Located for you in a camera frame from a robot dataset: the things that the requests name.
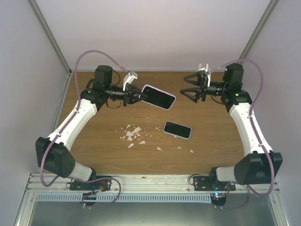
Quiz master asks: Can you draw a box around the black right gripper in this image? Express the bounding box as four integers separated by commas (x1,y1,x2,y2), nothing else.
180,72,227,104

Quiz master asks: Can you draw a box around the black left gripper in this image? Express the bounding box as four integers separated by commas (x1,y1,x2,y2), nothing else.
106,84,149,107

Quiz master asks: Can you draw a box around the phone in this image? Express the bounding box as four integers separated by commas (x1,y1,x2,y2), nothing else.
163,121,192,139
142,84,176,110

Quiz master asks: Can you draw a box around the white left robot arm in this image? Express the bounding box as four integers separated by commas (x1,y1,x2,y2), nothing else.
35,65,147,190

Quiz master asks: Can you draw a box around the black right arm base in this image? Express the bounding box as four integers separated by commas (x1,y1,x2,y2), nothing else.
188,174,236,192

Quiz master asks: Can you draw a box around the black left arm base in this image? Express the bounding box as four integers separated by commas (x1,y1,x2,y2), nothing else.
66,176,112,192

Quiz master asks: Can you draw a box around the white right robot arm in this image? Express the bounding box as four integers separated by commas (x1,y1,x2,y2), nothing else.
180,63,283,191

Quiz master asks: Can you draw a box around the phone in blue case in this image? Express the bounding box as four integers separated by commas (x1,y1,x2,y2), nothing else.
163,121,192,139

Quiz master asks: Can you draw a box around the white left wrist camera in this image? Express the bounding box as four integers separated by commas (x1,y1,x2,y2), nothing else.
122,71,138,91

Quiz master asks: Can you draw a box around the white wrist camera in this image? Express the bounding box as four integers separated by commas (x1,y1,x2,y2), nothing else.
122,71,138,91
198,63,210,76

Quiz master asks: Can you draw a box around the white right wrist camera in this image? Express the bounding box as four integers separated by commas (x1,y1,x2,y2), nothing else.
198,63,210,76

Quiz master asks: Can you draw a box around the aluminium mounting rail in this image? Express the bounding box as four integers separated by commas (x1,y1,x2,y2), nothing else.
25,173,280,193

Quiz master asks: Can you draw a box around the grey left corner post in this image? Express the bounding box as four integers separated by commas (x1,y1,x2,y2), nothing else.
27,0,72,76

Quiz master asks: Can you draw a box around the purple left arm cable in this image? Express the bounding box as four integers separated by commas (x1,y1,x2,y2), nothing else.
40,49,132,187

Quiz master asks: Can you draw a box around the grey aluminium corner post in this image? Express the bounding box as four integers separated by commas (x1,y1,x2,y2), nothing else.
232,0,280,63

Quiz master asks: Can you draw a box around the grey slotted cable duct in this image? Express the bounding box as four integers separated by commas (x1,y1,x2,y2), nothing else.
36,193,211,203

